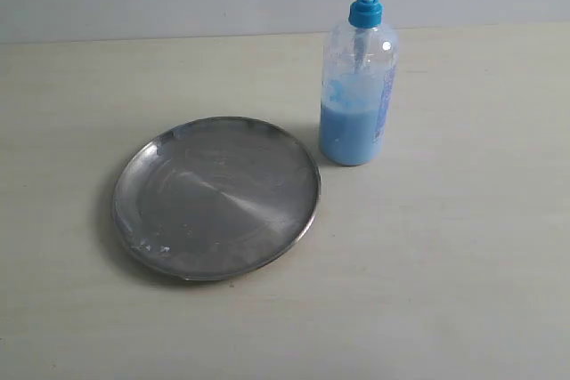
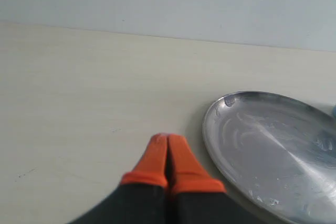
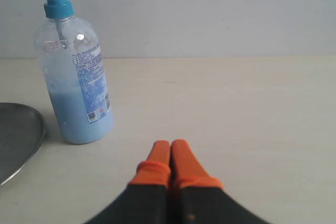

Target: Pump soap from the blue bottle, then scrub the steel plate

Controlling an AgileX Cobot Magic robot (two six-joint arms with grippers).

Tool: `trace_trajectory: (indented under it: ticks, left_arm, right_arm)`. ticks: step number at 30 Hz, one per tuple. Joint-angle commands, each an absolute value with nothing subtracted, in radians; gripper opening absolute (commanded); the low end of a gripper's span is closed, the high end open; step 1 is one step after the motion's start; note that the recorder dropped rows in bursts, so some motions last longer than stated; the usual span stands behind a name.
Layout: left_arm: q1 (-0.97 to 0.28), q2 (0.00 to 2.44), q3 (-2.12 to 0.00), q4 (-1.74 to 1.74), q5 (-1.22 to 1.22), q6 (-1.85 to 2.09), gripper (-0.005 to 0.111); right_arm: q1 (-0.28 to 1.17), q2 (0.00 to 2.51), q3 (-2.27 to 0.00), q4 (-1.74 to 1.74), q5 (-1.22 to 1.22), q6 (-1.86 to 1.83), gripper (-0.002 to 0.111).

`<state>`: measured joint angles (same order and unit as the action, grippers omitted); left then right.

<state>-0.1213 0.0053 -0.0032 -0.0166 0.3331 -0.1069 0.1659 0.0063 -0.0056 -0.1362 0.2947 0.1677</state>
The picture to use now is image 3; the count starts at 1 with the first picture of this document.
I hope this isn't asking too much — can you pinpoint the blue pump soap bottle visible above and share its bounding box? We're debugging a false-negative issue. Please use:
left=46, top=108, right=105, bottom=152
left=34, top=0, right=113, bottom=144

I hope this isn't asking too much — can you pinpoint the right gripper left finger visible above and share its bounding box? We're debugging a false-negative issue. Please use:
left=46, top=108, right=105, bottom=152
left=87, top=141, right=171, bottom=223

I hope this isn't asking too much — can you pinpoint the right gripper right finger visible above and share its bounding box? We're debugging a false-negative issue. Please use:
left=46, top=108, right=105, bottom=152
left=171, top=140, right=267, bottom=223

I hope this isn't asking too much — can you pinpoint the round steel plate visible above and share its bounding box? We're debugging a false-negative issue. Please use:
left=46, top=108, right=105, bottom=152
left=1, top=103, right=46, bottom=185

